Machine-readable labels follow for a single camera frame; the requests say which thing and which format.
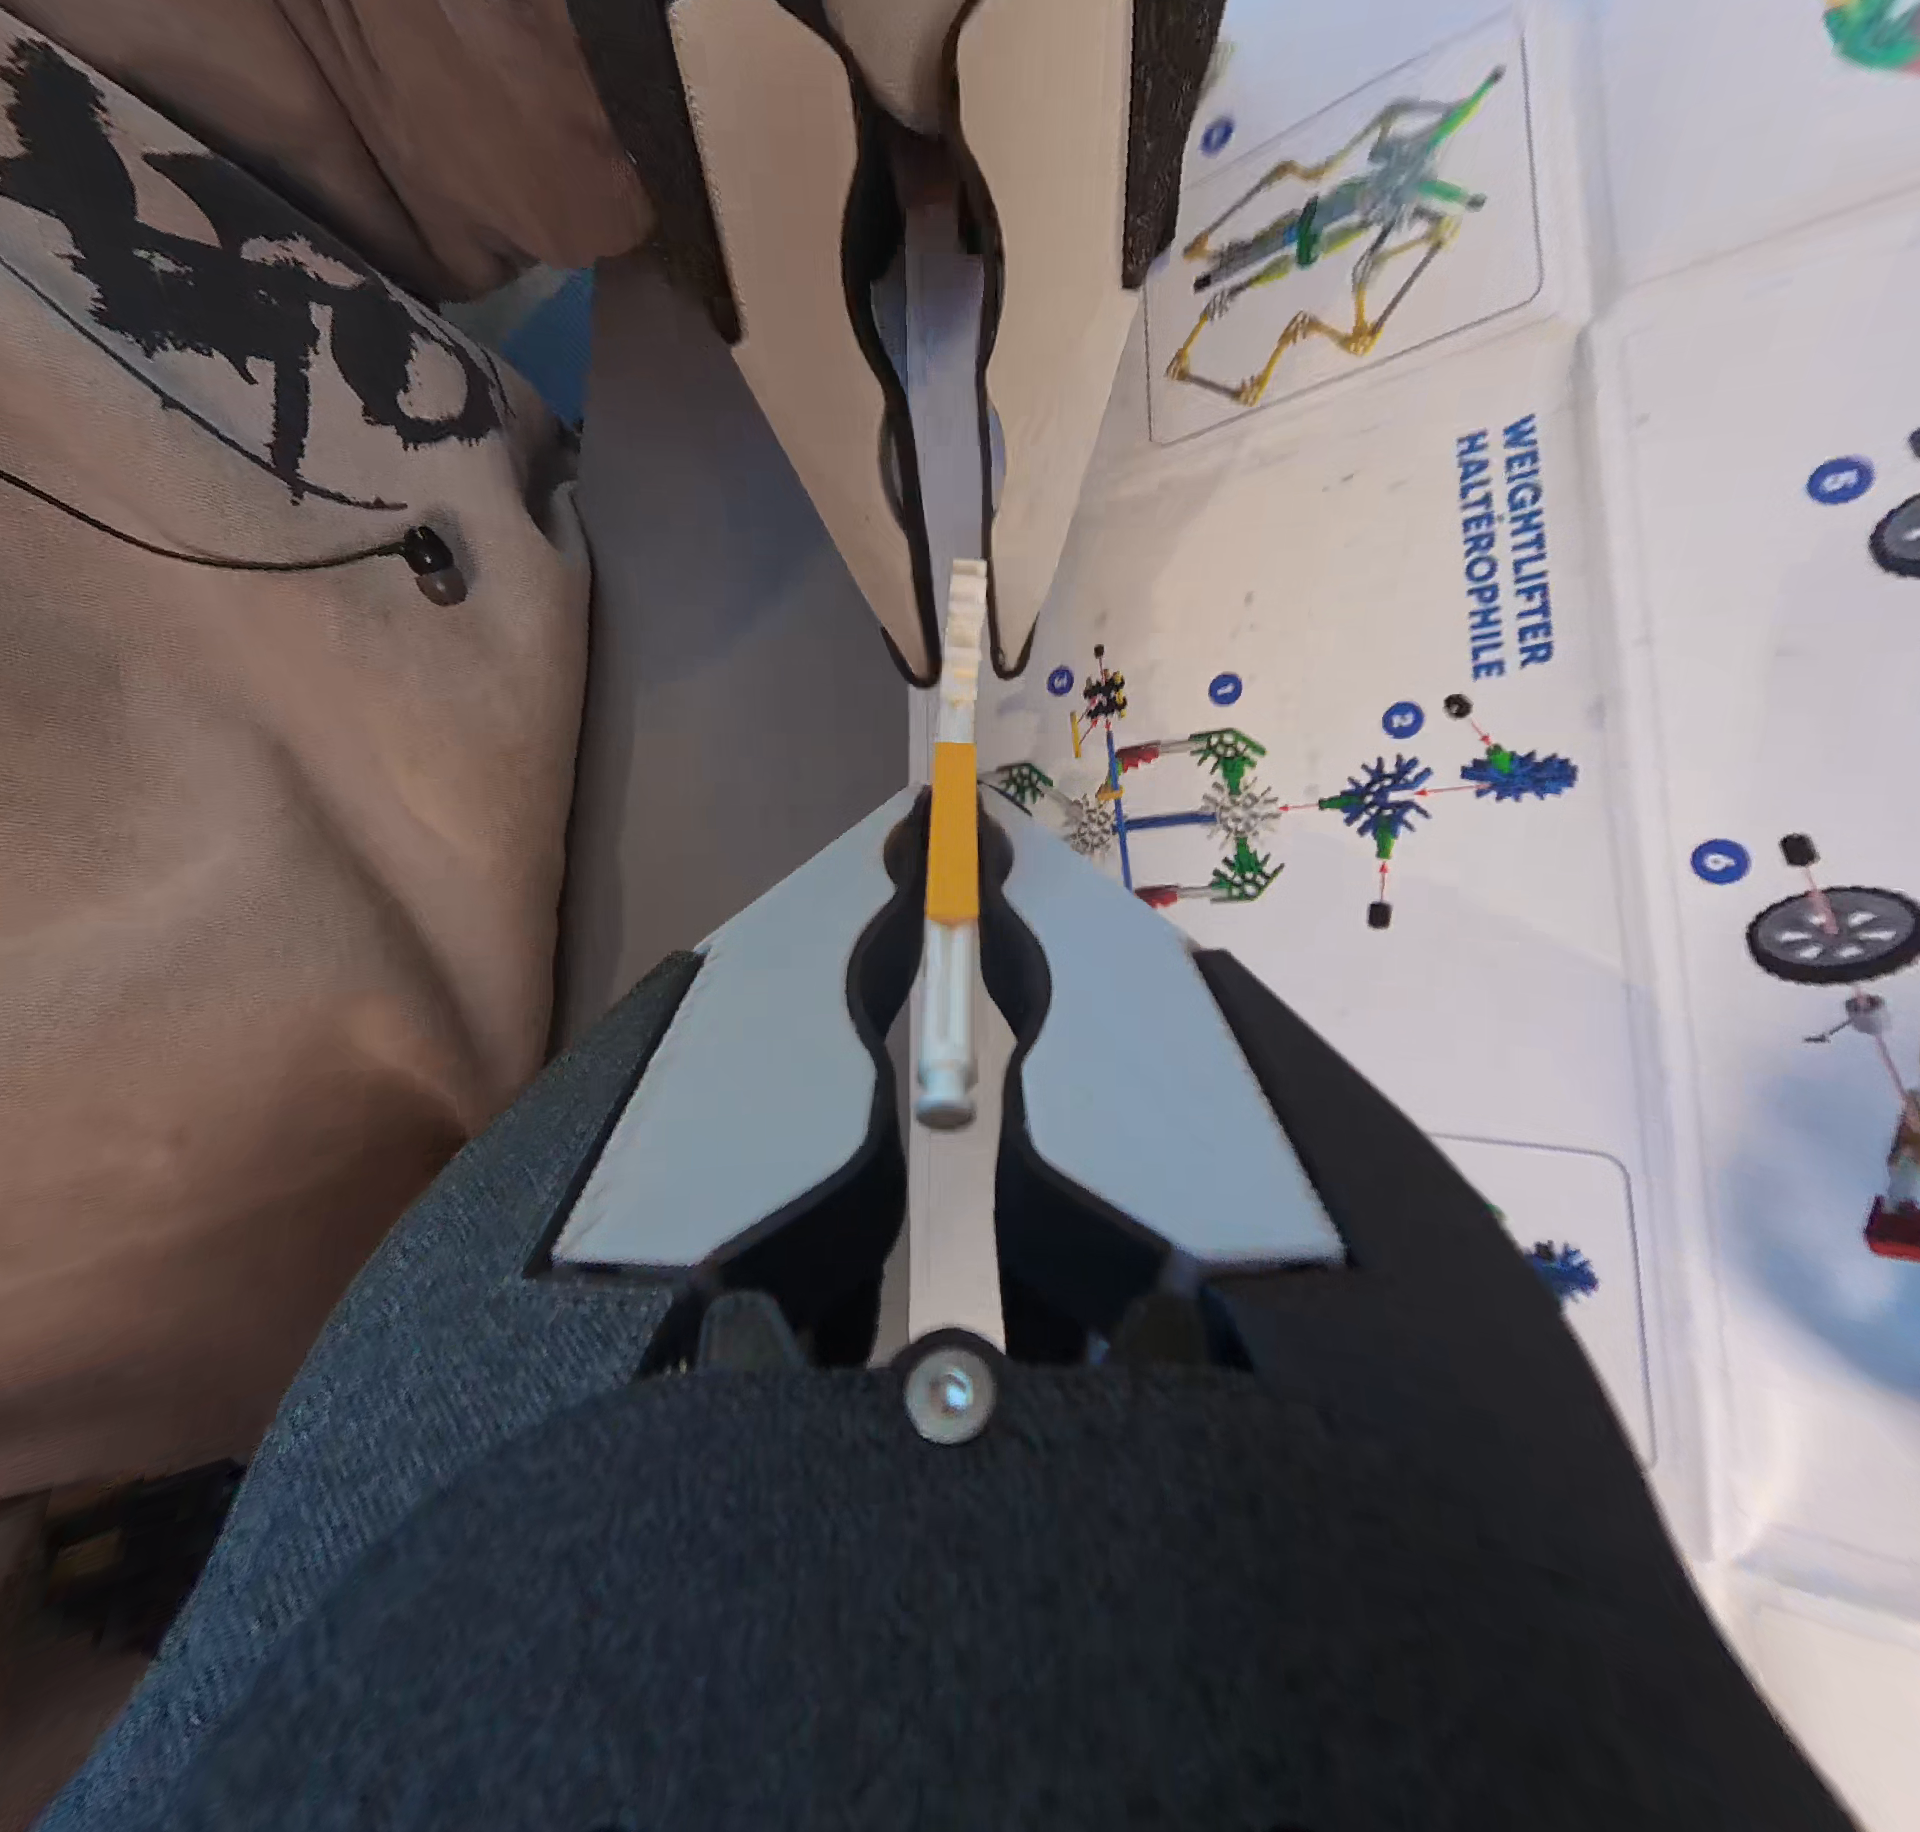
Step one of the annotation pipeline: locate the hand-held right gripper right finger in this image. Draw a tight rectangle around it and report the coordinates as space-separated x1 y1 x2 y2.
959 785 1347 1273

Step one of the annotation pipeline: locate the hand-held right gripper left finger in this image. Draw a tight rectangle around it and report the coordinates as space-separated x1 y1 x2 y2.
546 785 934 1273

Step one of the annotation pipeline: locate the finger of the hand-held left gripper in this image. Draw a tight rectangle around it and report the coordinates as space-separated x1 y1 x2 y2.
664 0 941 688
954 0 1142 678

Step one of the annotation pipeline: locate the white rod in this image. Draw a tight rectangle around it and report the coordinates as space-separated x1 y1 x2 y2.
912 912 981 1132

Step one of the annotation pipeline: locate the white snowflake connector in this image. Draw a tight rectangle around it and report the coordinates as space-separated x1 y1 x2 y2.
934 556 996 713

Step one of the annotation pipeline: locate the white printed instruction sheet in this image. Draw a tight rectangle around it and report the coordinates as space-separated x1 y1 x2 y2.
902 0 1920 1832

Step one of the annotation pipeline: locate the person's beige hoodie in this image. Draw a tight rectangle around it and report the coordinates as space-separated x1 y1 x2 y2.
0 0 664 1787

